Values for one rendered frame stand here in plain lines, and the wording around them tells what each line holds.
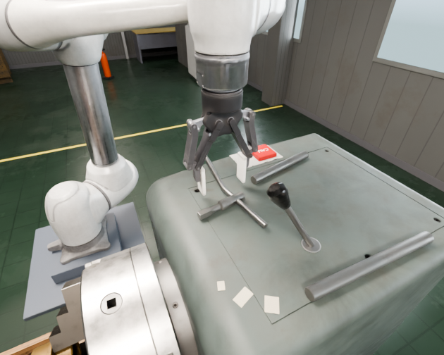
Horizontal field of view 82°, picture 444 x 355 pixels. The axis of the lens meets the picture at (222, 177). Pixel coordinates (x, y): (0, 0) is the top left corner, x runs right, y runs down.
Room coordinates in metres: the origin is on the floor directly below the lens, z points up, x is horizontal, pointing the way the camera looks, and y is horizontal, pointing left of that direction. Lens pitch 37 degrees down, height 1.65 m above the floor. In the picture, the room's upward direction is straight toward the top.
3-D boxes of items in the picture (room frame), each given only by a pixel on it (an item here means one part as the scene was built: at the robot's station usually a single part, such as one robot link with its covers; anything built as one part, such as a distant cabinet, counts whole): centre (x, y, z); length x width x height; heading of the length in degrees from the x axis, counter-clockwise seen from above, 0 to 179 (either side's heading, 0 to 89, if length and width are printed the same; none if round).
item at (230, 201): (0.41, 0.00, 1.27); 0.12 x 0.02 x 0.02; 124
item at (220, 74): (0.46, 0.00, 1.53); 0.09 x 0.09 x 0.06
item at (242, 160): (0.48, -0.04, 1.31); 0.03 x 0.01 x 0.07; 26
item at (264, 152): (0.63, -0.12, 1.26); 0.06 x 0.06 x 0.02; 26
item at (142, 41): (7.81, 1.67, 0.36); 1.39 x 0.69 x 0.72; 115
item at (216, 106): (0.46, 0.00, 1.46); 0.08 x 0.07 x 0.09; 116
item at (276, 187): (0.30, -0.09, 1.38); 0.04 x 0.03 x 0.05; 116
